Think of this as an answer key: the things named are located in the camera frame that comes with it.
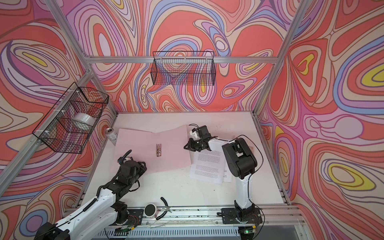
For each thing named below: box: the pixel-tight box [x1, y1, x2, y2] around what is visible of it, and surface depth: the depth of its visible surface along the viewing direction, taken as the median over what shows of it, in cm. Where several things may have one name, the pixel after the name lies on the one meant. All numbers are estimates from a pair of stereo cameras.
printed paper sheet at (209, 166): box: [189, 150, 225, 184], surface depth 93 cm
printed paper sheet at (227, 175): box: [222, 168, 232, 183], surface depth 88 cm
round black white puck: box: [144, 203, 158, 219], surface depth 73 cm
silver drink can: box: [104, 127, 118, 147], surface depth 93 cm
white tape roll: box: [72, 113, 97, 131], surface depth 74 cm
